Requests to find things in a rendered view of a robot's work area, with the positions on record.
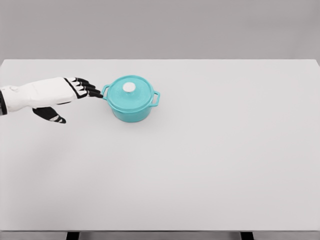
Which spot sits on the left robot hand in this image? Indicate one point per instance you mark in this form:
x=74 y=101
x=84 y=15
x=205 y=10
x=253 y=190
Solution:
x=52 y=91

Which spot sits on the teal pot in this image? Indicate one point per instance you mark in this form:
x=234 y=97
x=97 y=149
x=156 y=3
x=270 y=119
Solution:
x=131 y=112

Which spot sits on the teal pot lid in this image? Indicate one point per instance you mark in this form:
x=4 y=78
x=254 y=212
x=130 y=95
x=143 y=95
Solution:
x=130 y=93

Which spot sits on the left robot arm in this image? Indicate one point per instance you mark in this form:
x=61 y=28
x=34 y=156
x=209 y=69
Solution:
x=13 y=97

